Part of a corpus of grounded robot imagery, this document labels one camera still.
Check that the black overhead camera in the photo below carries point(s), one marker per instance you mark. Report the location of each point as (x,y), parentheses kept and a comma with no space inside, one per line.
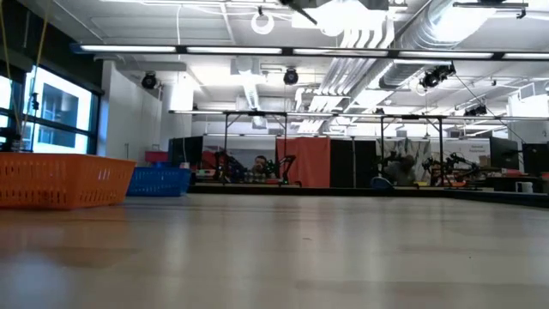
(291,77)

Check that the black partition panel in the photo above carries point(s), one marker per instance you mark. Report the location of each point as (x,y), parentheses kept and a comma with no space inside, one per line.
(343,163)

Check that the blue rounded chair back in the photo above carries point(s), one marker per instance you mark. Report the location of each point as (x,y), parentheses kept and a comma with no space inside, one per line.
(381,183)

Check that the silver ventilation duct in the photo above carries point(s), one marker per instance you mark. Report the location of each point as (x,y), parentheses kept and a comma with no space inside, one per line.
(429,38)

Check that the black monitor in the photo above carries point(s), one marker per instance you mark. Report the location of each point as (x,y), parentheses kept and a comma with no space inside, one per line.
(504,152)
(184,150)
(536,159)

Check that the white mug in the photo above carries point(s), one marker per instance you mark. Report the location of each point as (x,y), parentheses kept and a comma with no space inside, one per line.
(524,187)

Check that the black beam with light strips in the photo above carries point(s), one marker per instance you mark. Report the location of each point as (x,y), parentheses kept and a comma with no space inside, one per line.
(392,53)

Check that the black background robot arm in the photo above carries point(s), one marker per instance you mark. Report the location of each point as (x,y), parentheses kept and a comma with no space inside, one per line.
(454,163)
(285,165)
(227,165)

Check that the person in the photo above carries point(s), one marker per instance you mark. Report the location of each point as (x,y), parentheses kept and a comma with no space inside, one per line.
(259,166)
(401,169)

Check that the black tripod stand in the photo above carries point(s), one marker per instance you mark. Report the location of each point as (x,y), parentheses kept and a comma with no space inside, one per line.
(35,102)

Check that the orange plastic basket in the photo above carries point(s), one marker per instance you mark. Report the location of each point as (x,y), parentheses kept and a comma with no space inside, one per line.
(64,180)

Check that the blue plastic basket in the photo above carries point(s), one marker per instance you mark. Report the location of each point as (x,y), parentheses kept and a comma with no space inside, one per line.
(161,182)

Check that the grey patterned cloth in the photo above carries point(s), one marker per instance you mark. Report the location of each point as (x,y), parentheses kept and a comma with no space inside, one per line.
(422,148)

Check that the black ceiling camera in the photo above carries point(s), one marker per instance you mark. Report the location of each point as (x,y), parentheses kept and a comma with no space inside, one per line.
(149,80)
(476,109)
(435,76)

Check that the red box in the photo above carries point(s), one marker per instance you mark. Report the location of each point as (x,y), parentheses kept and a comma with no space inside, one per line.
(156,156)

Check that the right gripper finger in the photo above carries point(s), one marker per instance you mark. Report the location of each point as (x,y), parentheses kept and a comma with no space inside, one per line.
(298,5)

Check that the window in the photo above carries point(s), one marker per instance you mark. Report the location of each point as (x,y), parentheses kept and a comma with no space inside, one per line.
(83,129)

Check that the orange partition panel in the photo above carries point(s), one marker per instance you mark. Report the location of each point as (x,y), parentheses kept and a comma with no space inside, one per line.
(304,163)

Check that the cluttered background table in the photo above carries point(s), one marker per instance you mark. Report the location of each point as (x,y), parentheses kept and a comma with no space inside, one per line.
(497,176)

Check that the black background rig frame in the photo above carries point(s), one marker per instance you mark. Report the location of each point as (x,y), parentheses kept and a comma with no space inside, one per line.
(412,116)
(255,113)

